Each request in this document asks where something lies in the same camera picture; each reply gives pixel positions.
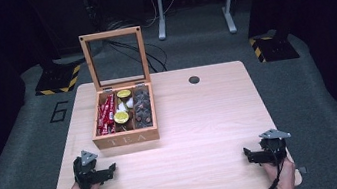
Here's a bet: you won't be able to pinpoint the bundle of red sachets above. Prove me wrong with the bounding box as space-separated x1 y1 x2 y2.
92 92 122 136

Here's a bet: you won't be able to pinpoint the black yellow striped stand base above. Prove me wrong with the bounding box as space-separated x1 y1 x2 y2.
247 28 300 66
31 62 86 98

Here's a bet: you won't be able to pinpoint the black floor cables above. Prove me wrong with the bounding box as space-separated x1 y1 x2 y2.
103 29 171 81

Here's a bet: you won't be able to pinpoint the round table cable hole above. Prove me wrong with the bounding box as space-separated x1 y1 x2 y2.
187 74 201 86

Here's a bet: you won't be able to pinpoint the white hanging cables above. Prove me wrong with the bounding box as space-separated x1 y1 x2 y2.
140 0 181 29

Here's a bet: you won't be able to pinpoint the person's right hand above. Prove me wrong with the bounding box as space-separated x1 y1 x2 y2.
261 155 299 185

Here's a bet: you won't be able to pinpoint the dark tea packets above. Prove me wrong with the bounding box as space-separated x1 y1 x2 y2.
129 86 155 130

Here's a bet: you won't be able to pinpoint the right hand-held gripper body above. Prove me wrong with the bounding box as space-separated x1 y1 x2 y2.
247 126 296 168

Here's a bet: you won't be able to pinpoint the wooden tea box with lid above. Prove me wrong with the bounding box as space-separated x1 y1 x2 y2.
76 25 161 151

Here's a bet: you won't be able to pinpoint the grey tape strip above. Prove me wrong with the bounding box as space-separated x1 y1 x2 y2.
297 165 309 176

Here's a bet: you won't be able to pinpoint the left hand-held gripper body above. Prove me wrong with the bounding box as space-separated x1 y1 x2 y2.
70 146 115 189

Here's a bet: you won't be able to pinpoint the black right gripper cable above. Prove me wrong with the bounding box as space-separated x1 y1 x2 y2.
249 154 290 189

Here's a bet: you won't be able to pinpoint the yellow-lidded small cup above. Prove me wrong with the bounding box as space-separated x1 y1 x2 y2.
115 88 134 101
112 110 131 126

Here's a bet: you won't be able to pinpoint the white creamer cup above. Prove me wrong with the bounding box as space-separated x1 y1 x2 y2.
116 102 128 113
125 98 136 110

